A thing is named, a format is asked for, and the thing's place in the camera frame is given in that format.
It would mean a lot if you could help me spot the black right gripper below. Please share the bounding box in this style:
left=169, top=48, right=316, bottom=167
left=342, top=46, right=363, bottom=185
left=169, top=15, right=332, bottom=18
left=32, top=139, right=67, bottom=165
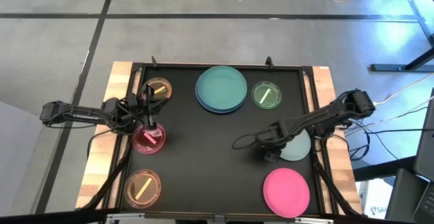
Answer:
left=256, top=120, right=294, bottom=164

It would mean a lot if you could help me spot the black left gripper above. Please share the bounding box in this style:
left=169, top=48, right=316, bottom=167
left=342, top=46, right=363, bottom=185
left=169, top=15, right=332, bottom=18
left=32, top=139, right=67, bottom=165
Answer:
left=134, top=83, right=170, bottom=131

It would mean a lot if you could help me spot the small clear red plate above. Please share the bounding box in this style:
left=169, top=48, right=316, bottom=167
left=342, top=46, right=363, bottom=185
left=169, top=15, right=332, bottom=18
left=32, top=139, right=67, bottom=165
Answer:
left=132, top=122, right=167, bottom=155

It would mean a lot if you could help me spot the pale teal plastic plate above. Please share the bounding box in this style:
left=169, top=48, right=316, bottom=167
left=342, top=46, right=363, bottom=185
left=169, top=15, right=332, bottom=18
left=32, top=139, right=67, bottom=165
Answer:
left=279, top=128, right=312, bottom=162

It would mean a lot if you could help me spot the pink plastic plate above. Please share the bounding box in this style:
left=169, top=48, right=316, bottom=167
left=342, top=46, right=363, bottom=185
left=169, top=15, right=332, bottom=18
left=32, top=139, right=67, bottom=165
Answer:
left=262, top=168, right=311, bottom=219

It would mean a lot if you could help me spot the small clear orange plate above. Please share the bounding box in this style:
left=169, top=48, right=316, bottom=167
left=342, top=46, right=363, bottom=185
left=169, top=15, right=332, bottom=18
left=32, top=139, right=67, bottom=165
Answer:
left=140, top=77, right=173, bottom=103
left=123, top=168, right=163, bottom=209

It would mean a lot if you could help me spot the small clear green plate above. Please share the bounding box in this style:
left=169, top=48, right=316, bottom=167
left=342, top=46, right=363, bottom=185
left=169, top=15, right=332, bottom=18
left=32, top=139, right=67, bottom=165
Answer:
left=250, top=80, right=283, bottom=110

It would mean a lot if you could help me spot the black table mat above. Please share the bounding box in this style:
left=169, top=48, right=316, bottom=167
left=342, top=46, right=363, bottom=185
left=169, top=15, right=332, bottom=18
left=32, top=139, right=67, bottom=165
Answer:
left=119, top=64, right=322, bottom=217

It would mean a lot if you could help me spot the large blue plastic plate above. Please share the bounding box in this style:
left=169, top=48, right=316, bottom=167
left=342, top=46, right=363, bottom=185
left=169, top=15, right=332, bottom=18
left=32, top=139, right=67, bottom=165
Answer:
left=195, top=81, right=247, bottom=114

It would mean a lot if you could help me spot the wooden table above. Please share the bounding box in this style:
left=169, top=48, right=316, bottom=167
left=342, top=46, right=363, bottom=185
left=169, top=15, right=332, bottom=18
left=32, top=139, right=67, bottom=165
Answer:
left=75, top=60, right=363, bottom=218

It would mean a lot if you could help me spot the large teal plastic plate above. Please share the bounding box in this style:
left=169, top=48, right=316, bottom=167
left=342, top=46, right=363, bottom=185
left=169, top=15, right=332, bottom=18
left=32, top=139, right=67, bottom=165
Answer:
left=196, top=65, right=248, bottom=111

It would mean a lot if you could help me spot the white cardboard box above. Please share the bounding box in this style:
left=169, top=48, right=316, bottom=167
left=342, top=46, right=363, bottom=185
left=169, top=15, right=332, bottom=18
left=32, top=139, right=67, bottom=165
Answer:
left=357, top=179, right=394, bottom=222

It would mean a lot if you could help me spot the grey panel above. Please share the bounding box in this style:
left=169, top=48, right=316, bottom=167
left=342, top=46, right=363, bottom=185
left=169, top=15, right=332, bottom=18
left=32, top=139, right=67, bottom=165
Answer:
left=0, top=100, right=45, bottom=218

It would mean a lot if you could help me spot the dark grey laptop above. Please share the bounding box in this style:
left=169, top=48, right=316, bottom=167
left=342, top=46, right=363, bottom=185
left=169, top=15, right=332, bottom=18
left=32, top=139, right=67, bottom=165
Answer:
left=414, top=87, right=434, bottom=183
left=384, top=168, right=434, bottom=224

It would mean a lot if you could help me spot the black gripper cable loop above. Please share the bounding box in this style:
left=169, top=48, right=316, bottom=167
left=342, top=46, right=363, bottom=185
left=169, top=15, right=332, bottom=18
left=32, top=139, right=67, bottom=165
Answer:
left=231, top=133, right=272, bottom=151

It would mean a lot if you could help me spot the white cable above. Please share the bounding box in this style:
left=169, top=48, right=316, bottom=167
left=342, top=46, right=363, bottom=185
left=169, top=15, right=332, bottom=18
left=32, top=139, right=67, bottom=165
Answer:
left=372, top=73, right=434, bottom=107

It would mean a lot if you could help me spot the black desk frame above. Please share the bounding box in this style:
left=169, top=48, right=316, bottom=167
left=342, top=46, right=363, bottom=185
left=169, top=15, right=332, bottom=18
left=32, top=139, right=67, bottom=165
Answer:
left=340, top=0, right=434, bottom=73

